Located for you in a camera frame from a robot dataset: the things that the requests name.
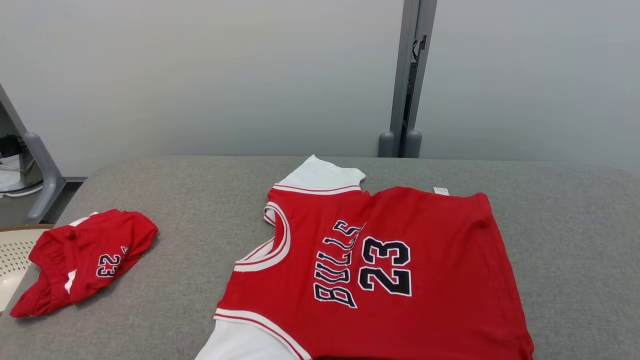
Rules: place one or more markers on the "red Bulls 23 jersey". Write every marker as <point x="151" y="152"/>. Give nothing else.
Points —
<point x="400" y="320"/>

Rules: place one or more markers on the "cream perforated laundry basket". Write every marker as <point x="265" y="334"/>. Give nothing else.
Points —
<point x="15" y="260"/>

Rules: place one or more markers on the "black power adapter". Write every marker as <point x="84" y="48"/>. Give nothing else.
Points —
<point x="9" y="146"/>

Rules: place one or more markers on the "red basketball shorts white stripe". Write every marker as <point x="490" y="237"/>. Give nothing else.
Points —
<point x="90" y="255"/>

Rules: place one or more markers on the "double grey partition post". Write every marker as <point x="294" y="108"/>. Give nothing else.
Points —
<point x="402" y="90"/>

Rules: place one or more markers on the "grey aluminium partition post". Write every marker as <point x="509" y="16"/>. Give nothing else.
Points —
<point x="45" y="170"/>

